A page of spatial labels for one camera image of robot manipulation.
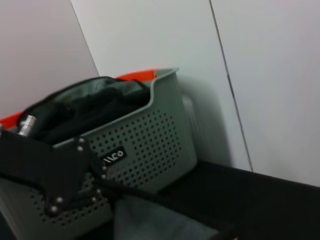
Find grey perforated storage box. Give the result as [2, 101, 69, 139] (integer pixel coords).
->
[0, 67, 198, 238]

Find yellow and grey towel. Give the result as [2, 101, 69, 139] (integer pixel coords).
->
[112, 193, 238, 240]

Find black cloth box liner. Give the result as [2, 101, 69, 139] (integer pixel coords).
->
[32, 84, 151, 145]

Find orange-red plastic object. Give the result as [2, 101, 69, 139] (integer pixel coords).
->
[0, 69, 158, 131]

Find black tablecloth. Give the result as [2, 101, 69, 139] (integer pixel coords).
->
[74, 159, 320, 240]

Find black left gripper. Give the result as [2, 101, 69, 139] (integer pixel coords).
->
[0, 131, 118, 218]

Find grey-green cloth black trim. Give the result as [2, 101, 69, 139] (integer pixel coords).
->
[23, 76, 150, 118]

